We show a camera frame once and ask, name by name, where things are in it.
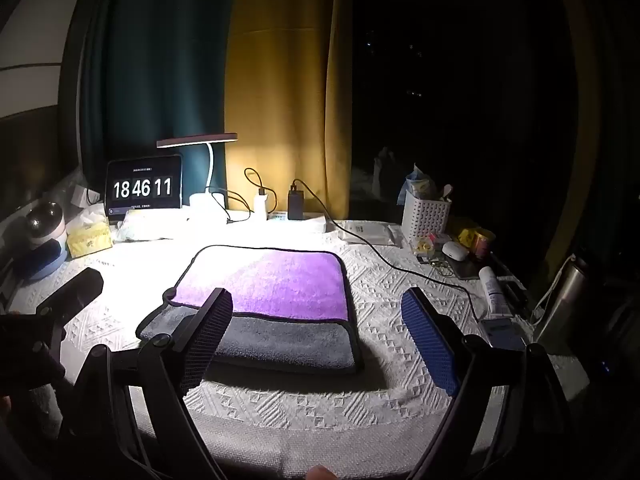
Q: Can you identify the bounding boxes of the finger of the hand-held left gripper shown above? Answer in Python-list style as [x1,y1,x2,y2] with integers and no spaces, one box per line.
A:
[37,267,105,328]

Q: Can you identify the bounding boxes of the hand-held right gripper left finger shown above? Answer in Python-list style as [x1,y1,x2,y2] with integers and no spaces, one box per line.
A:
[60,287,234,480]

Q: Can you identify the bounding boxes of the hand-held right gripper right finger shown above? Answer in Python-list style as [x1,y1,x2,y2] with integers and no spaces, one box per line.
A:
[401,287,576,480]

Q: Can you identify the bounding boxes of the purple and grey towel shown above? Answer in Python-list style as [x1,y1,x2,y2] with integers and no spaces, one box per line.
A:
[136,244,364,375]

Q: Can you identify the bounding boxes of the blue round dish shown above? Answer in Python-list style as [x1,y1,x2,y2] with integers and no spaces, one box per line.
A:
[12,240,68,279]

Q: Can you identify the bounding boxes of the yellow tissue box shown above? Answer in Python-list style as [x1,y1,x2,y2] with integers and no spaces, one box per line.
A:
[66,222,113,258]

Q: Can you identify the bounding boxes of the dark phone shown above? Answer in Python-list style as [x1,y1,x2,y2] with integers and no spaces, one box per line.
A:
[480,316,528,352]

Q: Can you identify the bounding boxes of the round white projector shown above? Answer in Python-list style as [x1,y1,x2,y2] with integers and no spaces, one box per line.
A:
[25,201,67,251]

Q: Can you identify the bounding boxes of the white tube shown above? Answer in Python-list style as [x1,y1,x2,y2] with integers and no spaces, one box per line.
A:
[478,266,512,317]

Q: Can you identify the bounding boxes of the clear plastic bag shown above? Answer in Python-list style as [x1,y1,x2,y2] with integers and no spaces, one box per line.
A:
[114,208,191,243]

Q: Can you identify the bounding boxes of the yellow and pink can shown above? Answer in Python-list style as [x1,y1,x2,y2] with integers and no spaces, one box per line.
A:
[457,227,496,262]

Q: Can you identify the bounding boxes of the tablet with clock display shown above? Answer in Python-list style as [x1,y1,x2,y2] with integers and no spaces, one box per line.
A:
[104,155,183,218]

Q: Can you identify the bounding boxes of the white textured tablecloth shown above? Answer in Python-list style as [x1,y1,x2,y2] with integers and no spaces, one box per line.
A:
[10,217,591,478]

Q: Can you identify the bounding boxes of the white wipes packet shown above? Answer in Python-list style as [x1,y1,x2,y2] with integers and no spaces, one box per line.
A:
[337,221,403,248]

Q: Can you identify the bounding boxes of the white perforated basket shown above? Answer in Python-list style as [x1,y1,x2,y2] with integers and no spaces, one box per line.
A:
[401,189,452,243]

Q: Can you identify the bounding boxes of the steel thermos bottle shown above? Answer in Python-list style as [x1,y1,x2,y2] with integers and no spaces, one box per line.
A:
[532,255,591,346]

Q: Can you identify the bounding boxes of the white power strip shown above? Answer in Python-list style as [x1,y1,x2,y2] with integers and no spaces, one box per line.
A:
[225,211,328,233]

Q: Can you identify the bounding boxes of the white desk lamp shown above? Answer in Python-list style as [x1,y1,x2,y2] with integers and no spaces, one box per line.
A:
[156,132,238,221]

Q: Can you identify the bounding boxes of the teal curtain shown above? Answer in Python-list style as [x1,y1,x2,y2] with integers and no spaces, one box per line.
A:
[80,0,241,196]

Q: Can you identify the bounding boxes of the yellow curtain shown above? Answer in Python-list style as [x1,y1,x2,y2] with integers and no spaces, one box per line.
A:
[224,0,353,221]

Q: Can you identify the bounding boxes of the long black cable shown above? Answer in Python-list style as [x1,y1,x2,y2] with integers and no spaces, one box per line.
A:
[291,178,493,318]

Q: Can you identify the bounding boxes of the white cable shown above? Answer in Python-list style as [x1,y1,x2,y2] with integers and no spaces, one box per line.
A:
[530,255,576,321]

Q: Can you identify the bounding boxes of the short black cable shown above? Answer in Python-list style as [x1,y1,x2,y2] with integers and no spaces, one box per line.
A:
[205,167,278,225]

